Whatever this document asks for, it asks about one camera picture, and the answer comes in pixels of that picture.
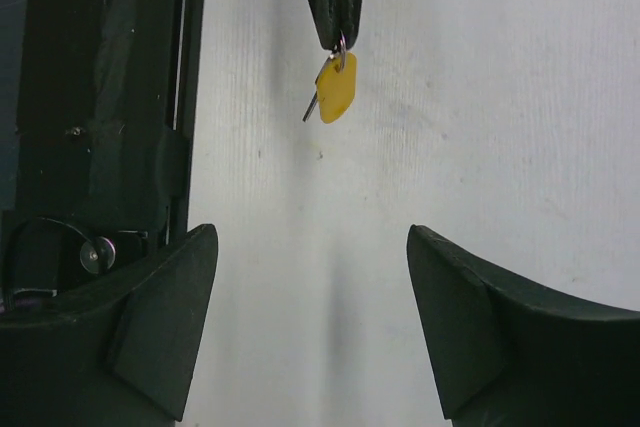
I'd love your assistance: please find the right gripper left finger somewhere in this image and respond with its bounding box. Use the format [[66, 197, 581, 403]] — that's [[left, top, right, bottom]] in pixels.
[[1, 224, 218, 426]]

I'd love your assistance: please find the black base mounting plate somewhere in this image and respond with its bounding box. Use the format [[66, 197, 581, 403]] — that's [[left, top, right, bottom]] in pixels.
[[1, 0, 204, 258]]

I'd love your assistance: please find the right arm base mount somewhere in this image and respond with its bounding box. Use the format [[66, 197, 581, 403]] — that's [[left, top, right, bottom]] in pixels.
[[1, 216, 149, 314]]

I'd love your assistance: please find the yellow tag key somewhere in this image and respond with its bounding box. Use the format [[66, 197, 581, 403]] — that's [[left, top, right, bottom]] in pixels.
[[302, 33, 358, 124]]

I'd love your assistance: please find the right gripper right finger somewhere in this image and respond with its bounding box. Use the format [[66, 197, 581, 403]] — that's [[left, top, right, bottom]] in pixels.
[[406, 225, 639, 426]]

